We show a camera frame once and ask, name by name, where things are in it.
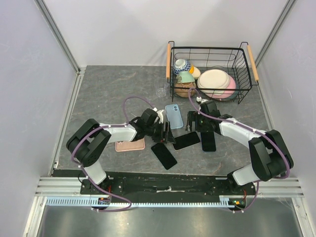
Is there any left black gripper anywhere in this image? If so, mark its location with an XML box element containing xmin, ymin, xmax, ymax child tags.
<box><xmin>146</xmin><ymin>121</ymin><xmax>176</xmax><ymax>144</ymax></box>

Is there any phone with silver edge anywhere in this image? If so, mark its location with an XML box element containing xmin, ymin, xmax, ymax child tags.
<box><xmin>173</xmin><ymin>131</ymin><xmax>200</xmax><ymax>151</ymax></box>

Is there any phone with blue edge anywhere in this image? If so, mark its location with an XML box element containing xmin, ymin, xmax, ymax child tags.
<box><xmin>200</xmin><ymin>132</ymin><xmax>216</xmax><ymax>152</ymax></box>

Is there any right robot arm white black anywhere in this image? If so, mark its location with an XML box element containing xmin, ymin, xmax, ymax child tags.
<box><xmin>187</xmin><ymin>96</ymin><xmax>294</xmax><ymax>195</ymax></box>

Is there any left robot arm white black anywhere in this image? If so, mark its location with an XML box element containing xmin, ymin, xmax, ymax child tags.
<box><xmin>66</xmin><ymin>108</ymin><xmax>175</xmax><ymax>194</ymax></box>

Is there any black phone lying front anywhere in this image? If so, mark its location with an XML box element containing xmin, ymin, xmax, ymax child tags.
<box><xmin>151</xmin><ymin>143</ymin><xmax>177</xmax><ymax>170</ymax></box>

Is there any light blue phone case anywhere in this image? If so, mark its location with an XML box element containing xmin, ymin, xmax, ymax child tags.
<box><xmin>165</xmin><ymin>104</ymin><xmax>184</xmax><ymax>129</ymax></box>

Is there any pink phone case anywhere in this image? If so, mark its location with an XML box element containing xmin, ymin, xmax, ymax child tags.
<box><xmin>115</xmin><ymin>138</ymin><xmax>145</xmax><ymax>152</ymax></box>

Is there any brown bowl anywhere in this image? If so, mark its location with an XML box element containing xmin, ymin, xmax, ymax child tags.
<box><xmin>174</xmin><ymin>82</ymin><xmax>196</xmax><ymax>98</ymax></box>

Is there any mint green bowl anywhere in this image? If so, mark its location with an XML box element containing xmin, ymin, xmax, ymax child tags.
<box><xmin>176</xmin><ymin>71</ymin><xmax>195</xmax><ymax>83</ymax></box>

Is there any yellow white bowl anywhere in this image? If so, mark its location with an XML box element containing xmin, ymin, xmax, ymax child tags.
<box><xmin>189</xmin><ymin>65</ymin><xmax>201</xmax><ymax>79</ymax></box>

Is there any pink plate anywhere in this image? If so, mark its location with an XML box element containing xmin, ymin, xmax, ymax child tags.
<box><xmin>206</xmin><ymin>76</ymin><xmax>238</xmax><ymax>100</ymax></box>

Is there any cream plate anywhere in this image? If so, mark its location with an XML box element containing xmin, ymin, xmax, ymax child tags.
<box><xmin>197</xmin><ymin>69</ymin><xmax>230</xmax><ymax>89</ymax></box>

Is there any clear glass cup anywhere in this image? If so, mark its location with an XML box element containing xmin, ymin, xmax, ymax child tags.
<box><xmin>154</xmin><ymin>78</ymin><xmax>169</xmax><ymax>98</ymax></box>

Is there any blue white patterned bowl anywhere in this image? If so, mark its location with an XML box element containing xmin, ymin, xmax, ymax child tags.
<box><xmin>173</xmin><ymin>59</ymin><xmax>192</xmax><ymax>75</ymax></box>

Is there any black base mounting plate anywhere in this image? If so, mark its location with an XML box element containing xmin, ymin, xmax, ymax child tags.
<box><xmin>80</xmin><ymin>172</ymin><xmax>256</xmax><ymax>198</ymax></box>

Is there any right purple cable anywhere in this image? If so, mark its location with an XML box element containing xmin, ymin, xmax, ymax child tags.
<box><xmin>188</xmin><ymin>87</ymin><xmax>291</xmax><ymax>213</ymax></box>

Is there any purple cable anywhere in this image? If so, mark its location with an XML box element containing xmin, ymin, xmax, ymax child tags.
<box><xmin>71</xmin><ymin>96</ymin><xmax>152</xmax><ymax>212</ymax></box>
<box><xmin>188</xmin><ymin>87</ymin><xmax>291</xmax><ymax>213</ymax></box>

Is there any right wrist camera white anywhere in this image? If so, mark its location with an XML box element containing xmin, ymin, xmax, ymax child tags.
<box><xmin>196</xmin><ymin>96</ymin><xmax>208</xmax><ymax>105</ymax></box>

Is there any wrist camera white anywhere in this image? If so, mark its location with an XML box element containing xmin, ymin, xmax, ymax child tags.
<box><xmin>196</xmin><ymin>96</ymin><xmax>208</xmax><ymax>105</ymax></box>
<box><xmin>153</xmin><ymin>108</ymin><xmax>166</xmax><ymax>123</ymax></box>

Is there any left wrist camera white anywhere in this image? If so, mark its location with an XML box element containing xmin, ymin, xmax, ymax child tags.
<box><xmin>153</xmin><ymin>108</ymin><xmax>166</xmax><ymax>123</ymax></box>

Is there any black wire dish basket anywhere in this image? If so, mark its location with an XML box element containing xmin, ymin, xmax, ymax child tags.
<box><xmin>166</xmin><ymin>41</ymin><xmax>259</xmax><ymax>103</ymax></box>

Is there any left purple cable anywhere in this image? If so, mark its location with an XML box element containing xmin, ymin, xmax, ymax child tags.
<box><xmin>71</xmin><ymin>96</ymin><xmax>152</xmax><ymax>212</ymax></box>

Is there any blue slotted cable duct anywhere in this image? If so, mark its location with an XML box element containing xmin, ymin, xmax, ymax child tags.
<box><xmin>45</xmin><ymin>197</ymin><xmax>236</xmax><ymax>208</ymax></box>

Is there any aluminium frame rail front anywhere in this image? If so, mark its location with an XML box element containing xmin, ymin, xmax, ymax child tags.
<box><xmin>34</xmin><ymin>176</ymin><xmax>87</xmax><ymax>197</ymax></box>

